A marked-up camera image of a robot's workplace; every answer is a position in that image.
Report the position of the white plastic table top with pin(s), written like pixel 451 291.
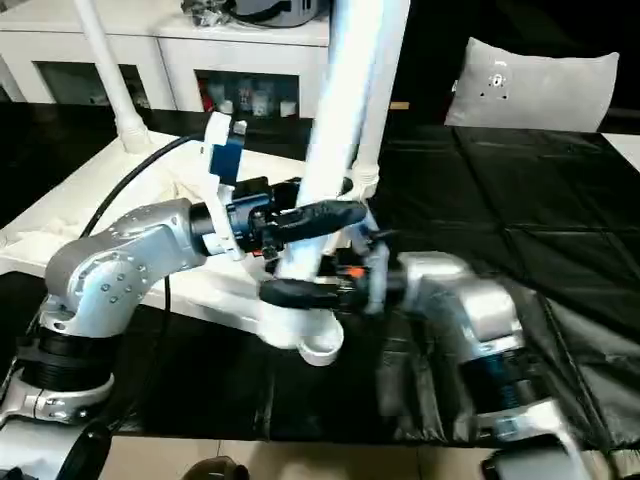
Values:
pixel 225 300

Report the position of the white plastic table leg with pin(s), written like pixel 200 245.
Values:
pixel 387 75
pixel 107 75
pixel 340 100

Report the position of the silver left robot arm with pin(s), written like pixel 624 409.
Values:
pixel 125 250

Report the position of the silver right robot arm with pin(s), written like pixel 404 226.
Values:
pixel 475 310

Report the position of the small white cup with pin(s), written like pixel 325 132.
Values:
pixel 286 107

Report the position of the white patterned jar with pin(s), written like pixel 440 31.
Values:
pixel 259 105

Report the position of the grey helmet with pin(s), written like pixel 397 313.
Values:
pixel 280 12

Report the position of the black work mat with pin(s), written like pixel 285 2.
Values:
pixel 525 200

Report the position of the dark round robot body part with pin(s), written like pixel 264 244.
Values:
pixel 217 470

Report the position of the white sideboard with glass doors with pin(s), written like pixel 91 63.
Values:
pixel 150 50

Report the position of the black speaker with gold label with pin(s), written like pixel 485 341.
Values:
pixel 435 50

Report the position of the grey cushion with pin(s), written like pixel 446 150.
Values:
pixel 540 90

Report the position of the white flat panel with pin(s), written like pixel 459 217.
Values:
pixel 625 147

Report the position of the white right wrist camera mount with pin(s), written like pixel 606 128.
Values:
pixel 377 280

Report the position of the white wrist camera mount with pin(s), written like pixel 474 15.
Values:
pixel 217 135
pixel 377 280

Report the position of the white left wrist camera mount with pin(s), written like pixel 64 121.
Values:
pixel 217 135

